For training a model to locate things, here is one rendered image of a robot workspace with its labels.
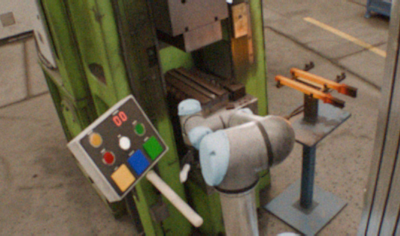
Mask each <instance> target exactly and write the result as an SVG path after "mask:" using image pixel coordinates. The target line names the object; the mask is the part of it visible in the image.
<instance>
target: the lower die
mask: <svg viewBox="0 0 400 236"><path fill-rule="evenodd" d="M174 69H175V70H177V71H179V72H180V73H181V74H183V75H185V76H186V77H189V78H191V79H193V80H194V81H197V82H198V83H200V84H202V85H204V86H205V87H207V88H209V89H210V90H212V91H214V92H215V93H217V94H218V97H216V98H215V99H213V97H212V96H210V95H209V94H207V93H206V92H204V91H202V90H200V89H199V88H197V87H195V86H193V85H192V84H190V83H189V82H187V81H185V80H184V79H182V78H179V77H178V76H176V75H174V74H173V73H171V71H172V70H174ZM163 76H164V80H165V81H166V82H167V84H171V85H172V87H176V90H175V88H174V89H172V98H171V94H170V90H171V86H170V85H169V86H168V87H167V93H168V97H169V99H171V100H172V99H173V101H174V103H175V96H176V101H177V103H178V105H179V104H180V100H179V96H180V92H177V93H175V91H177V90H180V91H181V94H182V93H184V94H186V98H187V97H190V98H191V99H193V100H196V101H198V102H199V104H200V107H201V113H202V115H203V117H204V116H206V115H208V114H211V113H213V112H215V111H217V110H219V109H220V108H223V107H225V106H226V105H228V91H227V90H224V89H221V90H220V87H219V86H217V85H216V87H215V84H214V83H213V82H211V84H210V81H208V80H207V79H206V81H205V78H203V77H201V78H200V76H199V75H195V73H193V72H191V73H190V71H189V70H188V69H186V68H184V67H182V66H181V67H178V68H177V69H176V68H173V69H170V70H168V71H166V73H165V74H163ZM186 98H185V96H184V95H182V96H181V102H183V101H184V100H185V99H186ZM210 111H211V113H210Z"/></svg>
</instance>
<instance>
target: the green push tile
mask: <svg viewBox="0 0 400 236"><path fill-rule="evenodd" d="M142 146H143V148H144V149H145V150H146V152H147V153H148V155H149V156H150V158H151V159H152V160H154V159H155V158H156V157H157V156H158V155H159V154H160V152H161V151H162V150H163V148H162V147H161V146H160V144H159V143H158V142H157V140H156V139H155V138H154V136H151V137H150V139H149V140H148V141H147V142H146V143H144V144H143V145H142Z"/></svg>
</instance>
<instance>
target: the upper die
mask: <svg viewBox="0 0 400 236"><path fill-rule="evenodd" d="M155 32H156V35H157V39H159V40H161V41H163V42H165V43H166V44H169V45H171V46H174V47H175V48H177V49H180V50H181V51H183V52H185V53H188V52H191V51H193V50H195V49H198V48H201V47H202V46H206V45H208V44H210V43H212V42H216V41H219V40H221V39H222V32H221V25H220V20H219V21H216V20H215V22H211V23H209V24H207V25H204V26H202V27H199V28H196V29H193V30H189V31H188V30H186V32H184V33H182V34H179V35H176V36H172V35H170V34H167V33H164V32H162V31H159V30H157V29H155Z"/></svg>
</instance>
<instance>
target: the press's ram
mask: <svg viewBox="0 0 400 236"><path fill-rule="evenodd" d="M150 3H151V9H152V14H153V17H154V27H155V28H156V29H157V30H159V31H162V32H164V33H167V34H170V35H172V36H176V35H179V34H182V33H184V32H186V30H188V31H189V30H193V29H196V28H199V27H202V26H204V25H207V24H209V23H211V22H215V20H216V21H219V20H221V19H224V18H226V17H228V8H227V0H151V1H150Z"/></svg>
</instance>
